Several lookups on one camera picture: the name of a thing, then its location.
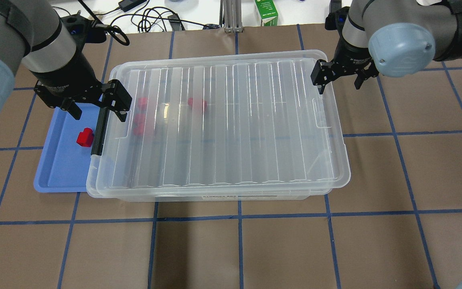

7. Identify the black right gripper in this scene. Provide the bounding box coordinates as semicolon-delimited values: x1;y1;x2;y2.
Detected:
310;40;379;95

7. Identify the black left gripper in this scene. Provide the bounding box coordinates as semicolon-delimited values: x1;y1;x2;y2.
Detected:
34;56;132;122

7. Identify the red block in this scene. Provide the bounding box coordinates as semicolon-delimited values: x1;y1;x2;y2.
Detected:
136;97;148;111
187;97;207;114
132;123;146;137
76;127;95;147
133;114;146;126

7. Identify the clear plastic box lid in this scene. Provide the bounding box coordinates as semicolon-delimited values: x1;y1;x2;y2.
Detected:
95;50;351;199

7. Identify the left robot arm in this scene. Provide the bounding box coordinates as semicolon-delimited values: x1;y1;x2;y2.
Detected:
0;0;132;122

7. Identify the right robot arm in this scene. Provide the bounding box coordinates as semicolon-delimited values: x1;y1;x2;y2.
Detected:
310;0;462;94

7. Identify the clear plastic storage box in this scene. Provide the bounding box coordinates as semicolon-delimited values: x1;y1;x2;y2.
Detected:
86;60;336;203

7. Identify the blue plastic tray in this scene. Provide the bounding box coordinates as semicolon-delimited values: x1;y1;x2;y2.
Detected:
34;104;99;193

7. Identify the green white carton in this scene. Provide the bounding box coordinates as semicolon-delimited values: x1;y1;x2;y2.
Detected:
253;0;279;27

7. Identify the black power adapter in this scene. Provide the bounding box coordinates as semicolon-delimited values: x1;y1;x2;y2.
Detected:
118;0;148;12

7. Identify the black box handle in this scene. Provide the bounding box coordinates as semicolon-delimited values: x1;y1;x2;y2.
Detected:
91;108;109;156

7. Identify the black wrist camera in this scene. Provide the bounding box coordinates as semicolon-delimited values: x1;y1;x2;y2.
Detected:
61;14;107;45

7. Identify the aluminium frame post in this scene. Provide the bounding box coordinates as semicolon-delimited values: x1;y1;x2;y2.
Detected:
219;0;243;33

